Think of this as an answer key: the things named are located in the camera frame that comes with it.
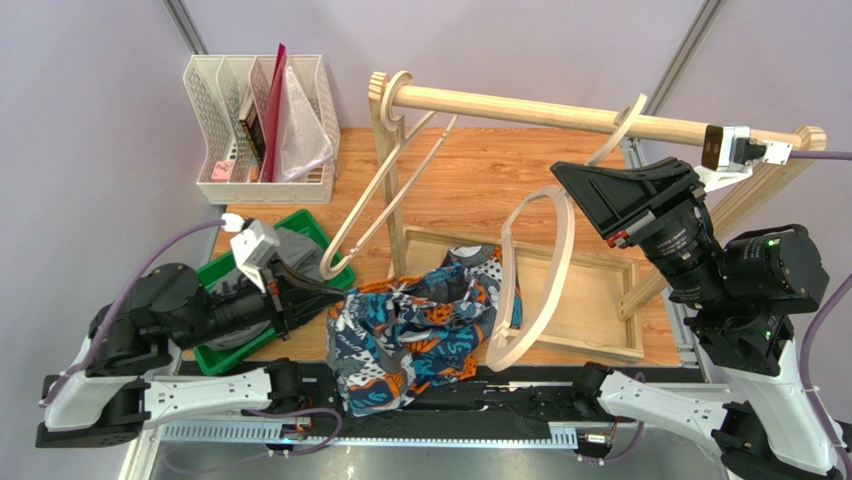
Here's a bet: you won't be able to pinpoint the patterned blue orange shorts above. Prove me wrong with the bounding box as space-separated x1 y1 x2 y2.
326 244 520 417

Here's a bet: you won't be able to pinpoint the clear plastic bag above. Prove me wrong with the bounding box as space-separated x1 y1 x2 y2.
273 65 333 183

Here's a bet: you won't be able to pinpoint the red folder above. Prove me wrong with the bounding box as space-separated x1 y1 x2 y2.
261 44 287 182

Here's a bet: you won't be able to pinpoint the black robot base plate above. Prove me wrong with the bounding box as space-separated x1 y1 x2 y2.
157 362 731 449

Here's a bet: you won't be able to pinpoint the wooden clothes rack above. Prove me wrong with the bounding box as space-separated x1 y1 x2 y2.
394 83 827 318

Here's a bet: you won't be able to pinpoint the white file organizer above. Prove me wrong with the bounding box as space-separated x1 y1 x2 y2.
183 55 337 205

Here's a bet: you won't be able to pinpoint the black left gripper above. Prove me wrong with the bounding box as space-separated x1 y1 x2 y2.
176 250 348 351

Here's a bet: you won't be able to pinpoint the grey shorts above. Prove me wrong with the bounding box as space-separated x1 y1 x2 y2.
205 227 324 351

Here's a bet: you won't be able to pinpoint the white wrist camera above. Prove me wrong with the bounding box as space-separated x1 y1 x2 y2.
221 213 280 293
694 125 793 193

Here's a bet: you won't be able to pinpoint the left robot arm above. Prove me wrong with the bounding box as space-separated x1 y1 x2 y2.
35 261 344 449

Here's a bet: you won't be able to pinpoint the dark book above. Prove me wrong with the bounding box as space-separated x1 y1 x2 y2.
238 97 266 164

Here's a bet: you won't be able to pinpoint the green plastic tray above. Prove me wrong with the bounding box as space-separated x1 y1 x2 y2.
193 209 330 376

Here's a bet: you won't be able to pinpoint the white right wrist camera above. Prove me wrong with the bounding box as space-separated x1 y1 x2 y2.
694 125 793 193

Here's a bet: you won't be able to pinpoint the pink eraser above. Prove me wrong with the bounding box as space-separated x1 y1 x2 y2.
210 160 235 183

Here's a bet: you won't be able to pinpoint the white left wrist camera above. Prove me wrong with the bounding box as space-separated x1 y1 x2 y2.
221 213 280 293

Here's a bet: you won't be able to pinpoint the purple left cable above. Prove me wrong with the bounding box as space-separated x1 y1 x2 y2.
39 219 228 409

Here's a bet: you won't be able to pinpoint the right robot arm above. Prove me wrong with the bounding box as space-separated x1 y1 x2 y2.
552 157 851 479

